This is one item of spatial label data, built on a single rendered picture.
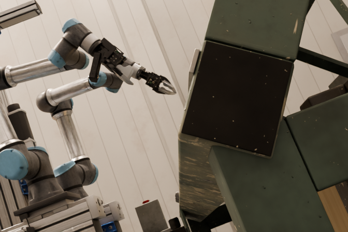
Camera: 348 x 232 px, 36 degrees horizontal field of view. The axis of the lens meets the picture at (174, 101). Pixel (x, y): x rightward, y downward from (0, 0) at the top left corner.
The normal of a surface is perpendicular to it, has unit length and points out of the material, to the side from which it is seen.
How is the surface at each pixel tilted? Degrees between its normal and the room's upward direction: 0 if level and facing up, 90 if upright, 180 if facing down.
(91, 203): 90
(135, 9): 90
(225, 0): 90
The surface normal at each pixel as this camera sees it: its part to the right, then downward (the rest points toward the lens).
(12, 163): -0.22, -0.03
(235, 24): -0.01, -0.25
